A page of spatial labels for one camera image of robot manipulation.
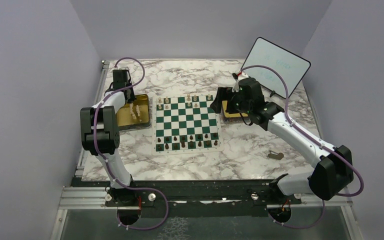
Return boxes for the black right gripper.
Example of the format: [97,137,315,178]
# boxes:
[210,86,252,115]

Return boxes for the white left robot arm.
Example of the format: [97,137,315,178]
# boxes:
[80,68,137,206]

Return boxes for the small whiteboard on stand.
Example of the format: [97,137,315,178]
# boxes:
[241,37,311,99]

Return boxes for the right gold metal tin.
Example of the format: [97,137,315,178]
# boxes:
[221,100,243,124]

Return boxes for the left gold metal tin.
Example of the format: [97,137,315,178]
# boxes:
[116,94,151,131]

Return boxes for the gold metal tin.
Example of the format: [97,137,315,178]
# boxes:
[221,100,243,124]
[116,94,151,131]

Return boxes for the green white chess board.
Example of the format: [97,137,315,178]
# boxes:
[151,92,224,156]

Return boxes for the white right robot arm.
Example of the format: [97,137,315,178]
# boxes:
[210,77,354,204]

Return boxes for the small brass padlock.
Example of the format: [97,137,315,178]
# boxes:
[267,150,284,160]

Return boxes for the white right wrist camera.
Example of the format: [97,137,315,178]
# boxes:
[232,71,249,92]

